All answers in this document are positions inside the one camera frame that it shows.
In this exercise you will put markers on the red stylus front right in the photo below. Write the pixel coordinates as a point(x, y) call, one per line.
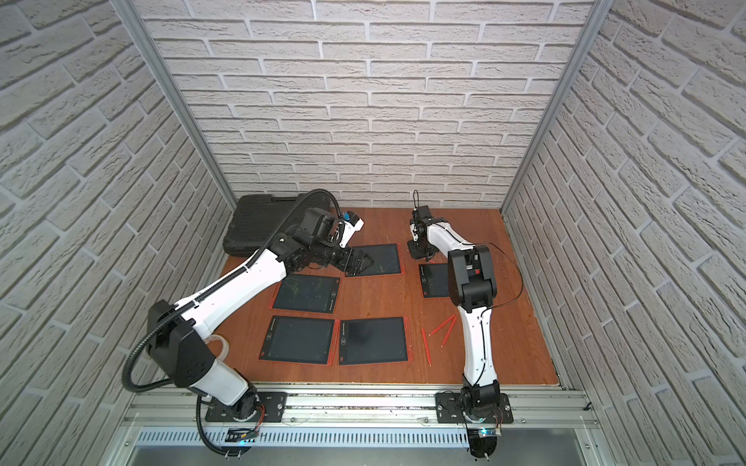
point(450, 327)

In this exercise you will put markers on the red stylus front left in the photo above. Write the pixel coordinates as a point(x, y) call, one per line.
point(427, 350)

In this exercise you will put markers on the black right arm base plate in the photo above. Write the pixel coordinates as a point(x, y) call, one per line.
point(454, 408)

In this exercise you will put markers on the white perforated cable duct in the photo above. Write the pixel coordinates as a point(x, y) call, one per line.
point(318, 437)

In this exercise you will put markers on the red tablet with green scribbles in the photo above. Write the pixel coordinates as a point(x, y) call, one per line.
point(434, 280)

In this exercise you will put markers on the red tablet middle left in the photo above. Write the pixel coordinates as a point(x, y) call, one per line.
point(309, 294)

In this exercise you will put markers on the red tablet front left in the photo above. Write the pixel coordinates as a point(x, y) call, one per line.
point(298, 340)

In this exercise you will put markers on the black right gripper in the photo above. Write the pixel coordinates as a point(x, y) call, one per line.
point(417, 252)

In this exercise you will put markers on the aluminium front rail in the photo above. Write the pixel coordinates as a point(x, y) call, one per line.
point(423, 406)

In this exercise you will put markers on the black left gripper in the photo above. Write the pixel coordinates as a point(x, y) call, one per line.
point(345, 257)

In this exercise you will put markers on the clear tape roll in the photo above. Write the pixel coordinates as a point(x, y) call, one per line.
point(218, 346)

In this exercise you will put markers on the red stylus front middle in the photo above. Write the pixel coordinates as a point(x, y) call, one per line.
point(442, 325)

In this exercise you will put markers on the aluminium corner post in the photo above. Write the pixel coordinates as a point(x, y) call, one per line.
point(588, 34)
point(143, 40)

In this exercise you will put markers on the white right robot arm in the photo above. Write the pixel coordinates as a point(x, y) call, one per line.
point(472, 288)

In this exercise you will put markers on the right aluminium corner post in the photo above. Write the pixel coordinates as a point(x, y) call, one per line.
point(588, 34)

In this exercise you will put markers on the red tablet front right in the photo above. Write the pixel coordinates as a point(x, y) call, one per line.
point(373, 341)

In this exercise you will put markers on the red stylus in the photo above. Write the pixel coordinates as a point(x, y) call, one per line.
point(450, 327)
point(427, 350)
point(442, 325)

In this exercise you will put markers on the black plastic tool case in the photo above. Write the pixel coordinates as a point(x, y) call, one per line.
point(255, 217)

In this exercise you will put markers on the left aluminium corner post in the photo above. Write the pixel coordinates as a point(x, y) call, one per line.
point(143, 40)

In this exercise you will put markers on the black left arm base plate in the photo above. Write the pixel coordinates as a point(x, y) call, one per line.
point(266, 405)

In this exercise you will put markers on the red tablet far right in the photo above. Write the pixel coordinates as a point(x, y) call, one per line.
point(386, 260)

